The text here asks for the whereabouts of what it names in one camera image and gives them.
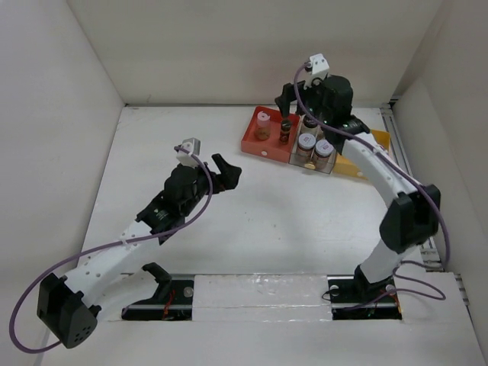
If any black cap white powder bottle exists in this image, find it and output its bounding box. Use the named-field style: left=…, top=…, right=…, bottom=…
left=300, top=116, right=318, bottom=135

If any metal side rail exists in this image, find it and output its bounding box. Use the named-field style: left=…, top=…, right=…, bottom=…
left=380, top=96, right=446, bottom=272

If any small dark label spice bottle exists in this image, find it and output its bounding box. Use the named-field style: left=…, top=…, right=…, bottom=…
left=279, top=118, right=293, bottom=144

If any white lid red label jar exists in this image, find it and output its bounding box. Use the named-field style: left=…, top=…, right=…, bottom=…
left=296, top=133, right=316, bottom=164

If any yellow plastic tray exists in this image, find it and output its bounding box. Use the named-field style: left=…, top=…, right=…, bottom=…
left=332, top=130, right=391, bottom=180

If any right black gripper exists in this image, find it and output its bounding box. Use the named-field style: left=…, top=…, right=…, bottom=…
left=274, top=75, right=332, bottom=124

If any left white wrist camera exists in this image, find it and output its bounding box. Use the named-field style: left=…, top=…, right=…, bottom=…
left=176, top=137, right=201, bottom=168

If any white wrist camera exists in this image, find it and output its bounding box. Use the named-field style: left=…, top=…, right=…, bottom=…
left=176, top=137, right=201, bottom=168
left=305, top=53, right=329, bottom=87

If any red plastic tray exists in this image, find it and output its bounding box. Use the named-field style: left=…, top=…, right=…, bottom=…
left=241, top=106, right=299, bottom=163

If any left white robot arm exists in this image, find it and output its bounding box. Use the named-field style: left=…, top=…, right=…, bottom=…
left=37, top=149, right=242, bottom=348

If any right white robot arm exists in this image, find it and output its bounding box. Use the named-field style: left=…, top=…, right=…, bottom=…
left=274, top=75, right=446, bottom=300

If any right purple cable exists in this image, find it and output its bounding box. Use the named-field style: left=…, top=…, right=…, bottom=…
left=292, top=63, right=451, bottom=312

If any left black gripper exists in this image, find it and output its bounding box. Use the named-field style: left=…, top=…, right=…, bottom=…
left=181, top=154, right=240, bottom=216

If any pink cap spice bottle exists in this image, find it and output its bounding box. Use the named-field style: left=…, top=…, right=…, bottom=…
left=254, top=111, right=271, bottom=141

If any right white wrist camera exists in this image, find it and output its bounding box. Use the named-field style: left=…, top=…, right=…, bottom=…
left=305, top=53, right=329, bottom=87

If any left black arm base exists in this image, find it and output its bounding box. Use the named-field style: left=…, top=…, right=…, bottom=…
left=121, top=262, right=195, bottom=322

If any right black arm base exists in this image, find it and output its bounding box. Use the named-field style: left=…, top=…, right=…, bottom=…
left=322, top=278, right=403, bottom=320

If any clear plastic tray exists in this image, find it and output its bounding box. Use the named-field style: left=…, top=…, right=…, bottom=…
left=289, top=116, right=337, bottom=174

